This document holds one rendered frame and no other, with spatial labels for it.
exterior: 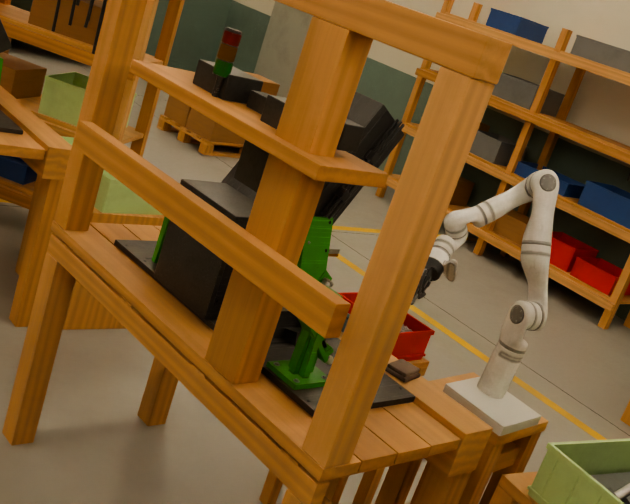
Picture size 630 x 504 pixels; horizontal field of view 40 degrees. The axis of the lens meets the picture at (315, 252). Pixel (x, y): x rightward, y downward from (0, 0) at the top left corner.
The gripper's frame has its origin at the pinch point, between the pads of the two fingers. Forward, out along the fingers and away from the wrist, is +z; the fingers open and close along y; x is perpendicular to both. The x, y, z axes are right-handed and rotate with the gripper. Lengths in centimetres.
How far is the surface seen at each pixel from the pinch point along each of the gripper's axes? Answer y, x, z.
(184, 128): -380, -407, -336
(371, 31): 87, -16, -6
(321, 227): 6.8, -34.6, -6.9
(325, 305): 46, -3, 42
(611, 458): -38, 68, 1
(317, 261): -0.8, -32.4, 0.3
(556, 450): -15, 54, 18
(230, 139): -390, -364, -351
